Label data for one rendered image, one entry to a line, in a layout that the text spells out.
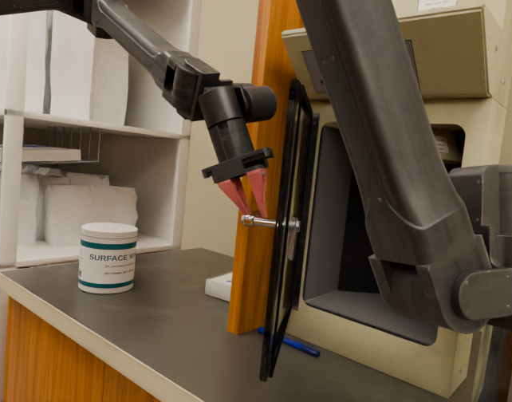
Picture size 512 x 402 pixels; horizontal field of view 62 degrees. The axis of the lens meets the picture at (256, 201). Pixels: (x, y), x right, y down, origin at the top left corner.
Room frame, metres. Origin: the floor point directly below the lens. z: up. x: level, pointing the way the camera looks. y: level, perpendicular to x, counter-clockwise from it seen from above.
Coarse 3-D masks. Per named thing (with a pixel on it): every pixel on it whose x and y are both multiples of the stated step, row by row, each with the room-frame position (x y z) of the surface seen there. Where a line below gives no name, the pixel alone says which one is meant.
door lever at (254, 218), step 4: (252, 212) 0.62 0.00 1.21; (256, 212) 0.62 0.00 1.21; (260, 212) 0.63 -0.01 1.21; (244, 216) 0.58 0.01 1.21; (248, 216) 0.58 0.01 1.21; (252, 216) 0.58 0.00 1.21; (256, 216) 0.60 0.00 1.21; (260, 216) 0.63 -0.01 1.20; (244, 220) 0.58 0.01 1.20; (248, 220) 0.58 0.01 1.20; (252, 220) 0.58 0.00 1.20; (256, 220) 0.58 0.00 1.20; (260, 220) 0.58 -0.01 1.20; (264, 220) 0.58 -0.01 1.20; (268, 220) 0.58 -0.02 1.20; (272, 220) 0.58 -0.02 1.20; (244, 224) 0.58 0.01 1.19; (248, 224) 0.58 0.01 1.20; (252, 224) 0.58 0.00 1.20; (256, 224) 0.58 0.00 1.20; (260, 224) 0.58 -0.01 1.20; (264, 224) 0.58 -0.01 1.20; (268, 224) 0.58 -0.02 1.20; (272, 224) 0.58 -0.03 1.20
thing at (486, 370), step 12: (492, 336) 0.53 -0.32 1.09; (504, 336) 0.51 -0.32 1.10; (480, 348) 0.55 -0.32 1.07; (492, 348) 0.52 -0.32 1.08; (504, 348) 0.51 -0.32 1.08; (480, 360) 0.54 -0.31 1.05; (492, 360) 0.52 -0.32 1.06; (504, 360) 0.51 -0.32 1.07; (480, 372) 0.54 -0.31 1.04; (492, 372) 0.52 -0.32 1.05; (504, 372) 0.51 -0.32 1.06; (480, 384) 0.53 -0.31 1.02; (492, 384) 0.52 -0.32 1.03; (504, 384) 0.51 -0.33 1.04; (480, 396) 0.53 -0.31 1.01; (492, 396) 0.51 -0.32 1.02; (504, 396) 0.50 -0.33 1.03
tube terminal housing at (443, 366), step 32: (416, 0) 0.73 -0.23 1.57; (480, 0) 0.67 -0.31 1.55; (320, 128) 0.83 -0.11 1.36; (448, 128) 0.74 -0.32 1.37; (480, 128) 0.65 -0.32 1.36; (480, 160) 0.65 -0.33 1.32; (320, 320) 0.80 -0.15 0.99; (352, 352) 0.76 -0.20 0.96; (384, 352) 0.72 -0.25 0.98; (416, 352) 0.68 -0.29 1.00; (448, 352) 0.65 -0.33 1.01; (416, 384) 0.68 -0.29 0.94; (448, 384) 0.65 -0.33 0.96
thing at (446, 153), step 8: (432, 128) 0.75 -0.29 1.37; (440, 128) 0.75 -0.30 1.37; (440, 136) 0.74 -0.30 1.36; (448, 136) 0.75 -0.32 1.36; (456, 136) 0.77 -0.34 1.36; (440, 144) 0.74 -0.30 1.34; (448, 144) 0.74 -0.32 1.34; (456, 144) 0.76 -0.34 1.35; (440, 152) 0.73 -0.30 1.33; (448, 152) 0.74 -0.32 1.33; (456, 152) 0.75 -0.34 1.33; (448, 160) 0.84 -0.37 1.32; (456, 160) 0.74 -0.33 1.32
